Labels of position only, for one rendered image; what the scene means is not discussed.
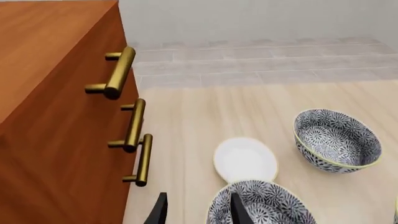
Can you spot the wooden cabinet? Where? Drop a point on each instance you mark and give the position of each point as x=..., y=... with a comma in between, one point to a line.
x=53, y=116

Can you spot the black patterned bowl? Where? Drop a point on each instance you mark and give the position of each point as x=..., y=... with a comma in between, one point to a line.
x=337, y=141
x=396, y=210
x=267, y=205

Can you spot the white plate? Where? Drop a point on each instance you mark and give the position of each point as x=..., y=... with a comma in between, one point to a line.
x=244, y=161

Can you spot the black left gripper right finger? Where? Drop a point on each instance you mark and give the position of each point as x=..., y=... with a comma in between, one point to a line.
x=237, y=211

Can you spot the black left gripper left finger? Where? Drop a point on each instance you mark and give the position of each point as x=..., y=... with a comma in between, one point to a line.
x=159, y=212

